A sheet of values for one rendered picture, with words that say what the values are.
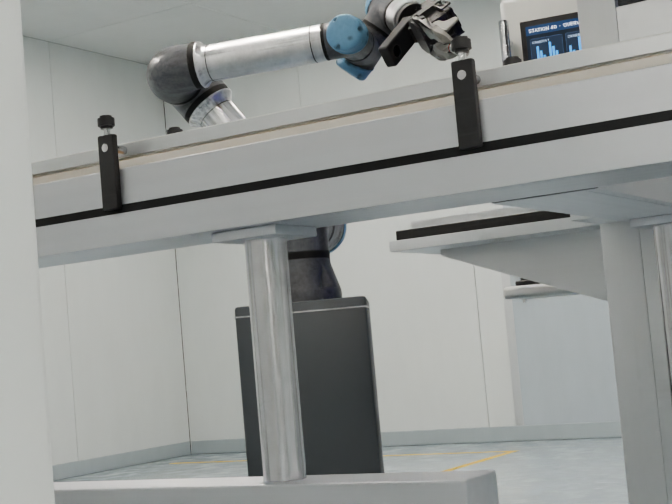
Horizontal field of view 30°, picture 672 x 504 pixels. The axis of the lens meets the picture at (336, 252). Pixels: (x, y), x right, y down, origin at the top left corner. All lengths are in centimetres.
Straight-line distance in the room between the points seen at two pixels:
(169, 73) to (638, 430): 118
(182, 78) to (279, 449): 127
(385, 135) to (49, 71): 759
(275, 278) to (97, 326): 741
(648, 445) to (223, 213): 92
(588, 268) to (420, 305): 629
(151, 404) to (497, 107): 806
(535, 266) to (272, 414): 90
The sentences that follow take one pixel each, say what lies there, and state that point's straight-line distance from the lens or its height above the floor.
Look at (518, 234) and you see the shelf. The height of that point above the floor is 86.
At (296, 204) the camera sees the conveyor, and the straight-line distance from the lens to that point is 138.
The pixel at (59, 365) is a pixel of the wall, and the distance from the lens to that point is 855.
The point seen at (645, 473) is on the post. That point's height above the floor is 45.
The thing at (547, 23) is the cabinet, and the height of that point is 146.
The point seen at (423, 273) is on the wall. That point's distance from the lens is 846.
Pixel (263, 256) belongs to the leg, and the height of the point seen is 81.
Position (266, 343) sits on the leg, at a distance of 145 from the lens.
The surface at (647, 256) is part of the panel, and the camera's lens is 207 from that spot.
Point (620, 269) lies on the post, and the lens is 209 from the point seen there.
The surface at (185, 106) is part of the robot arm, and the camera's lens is 270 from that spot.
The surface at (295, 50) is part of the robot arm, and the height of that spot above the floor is 129.
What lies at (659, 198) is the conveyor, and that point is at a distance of 160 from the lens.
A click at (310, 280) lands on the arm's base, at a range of 242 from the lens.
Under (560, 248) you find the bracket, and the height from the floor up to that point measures 84.
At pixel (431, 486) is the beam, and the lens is 134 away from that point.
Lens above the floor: 70
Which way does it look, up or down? 4 degrees up
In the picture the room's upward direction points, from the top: 5 degrees counter-clockwise
